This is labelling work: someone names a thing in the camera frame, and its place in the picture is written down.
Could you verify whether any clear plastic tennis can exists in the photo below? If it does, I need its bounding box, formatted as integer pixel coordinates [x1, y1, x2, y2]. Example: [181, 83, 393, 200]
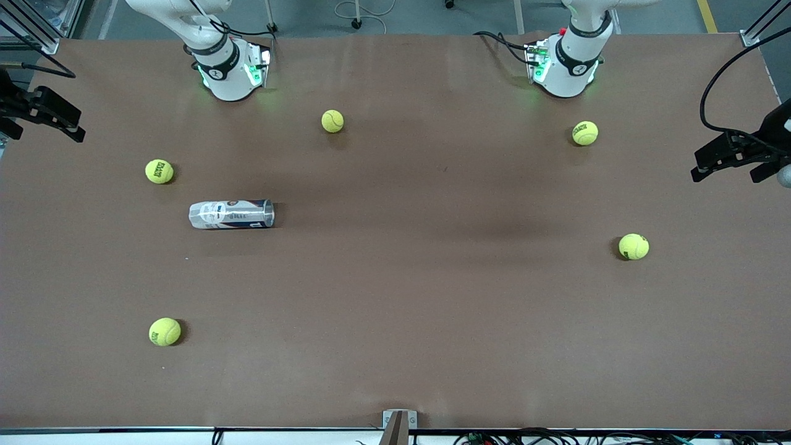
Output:
[188, 199, 275, 230]

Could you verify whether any yellow floor tape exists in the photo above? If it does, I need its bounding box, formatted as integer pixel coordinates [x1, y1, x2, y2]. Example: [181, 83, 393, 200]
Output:
[697, 0, 719, 35]

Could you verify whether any aluminium frame post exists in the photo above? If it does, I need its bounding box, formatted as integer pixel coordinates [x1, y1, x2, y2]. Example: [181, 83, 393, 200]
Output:
[0, 0, 84, 55]
[740, 0, 791, 48]

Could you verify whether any black right base cable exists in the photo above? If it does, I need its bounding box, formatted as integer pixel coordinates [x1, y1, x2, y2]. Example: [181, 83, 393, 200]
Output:
[188, 0, 277, 39]

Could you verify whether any black base cable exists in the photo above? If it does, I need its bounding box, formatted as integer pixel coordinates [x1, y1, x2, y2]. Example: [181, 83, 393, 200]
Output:
[188, 0, 277, 39]
[475, 30, 544, 67]

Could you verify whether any black left base cable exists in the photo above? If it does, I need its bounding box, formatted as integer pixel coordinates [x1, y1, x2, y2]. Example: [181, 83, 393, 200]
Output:
[475, 30, 544, 67]

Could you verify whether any black cable bundle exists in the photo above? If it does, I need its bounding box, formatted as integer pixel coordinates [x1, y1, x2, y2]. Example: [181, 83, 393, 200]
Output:
[454, 426, 791, 445]

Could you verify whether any white table edge rail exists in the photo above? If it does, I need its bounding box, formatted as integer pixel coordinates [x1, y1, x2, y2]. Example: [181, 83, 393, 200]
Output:
[0, 426, 791, 445]

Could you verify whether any white floor cable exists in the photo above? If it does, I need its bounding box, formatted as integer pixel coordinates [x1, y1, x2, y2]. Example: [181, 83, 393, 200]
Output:
[334, 0, 396, 18]

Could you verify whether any brown camera post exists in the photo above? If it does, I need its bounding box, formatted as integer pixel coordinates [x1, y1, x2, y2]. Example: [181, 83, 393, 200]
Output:
[379, 411, 410, 445]

